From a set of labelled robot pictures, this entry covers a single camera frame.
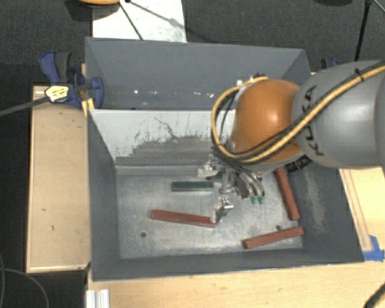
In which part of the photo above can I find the dark green flat block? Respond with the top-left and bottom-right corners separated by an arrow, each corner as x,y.
171,180 -> 215,193

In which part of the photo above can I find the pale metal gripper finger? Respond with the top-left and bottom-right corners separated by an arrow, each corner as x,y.
211,196 -> 235,224
197,154 -> 220,179

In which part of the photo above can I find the red-brown flat block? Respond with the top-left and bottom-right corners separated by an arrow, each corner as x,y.
150,209 -> 218,228
241,225 -> 305,250
273,166 -> 301,222

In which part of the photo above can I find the grey metal bin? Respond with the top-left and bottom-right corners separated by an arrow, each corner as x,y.
84,36 -> 365,282

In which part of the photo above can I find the pale wood board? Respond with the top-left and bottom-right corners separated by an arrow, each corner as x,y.
25,85 -> 92,274

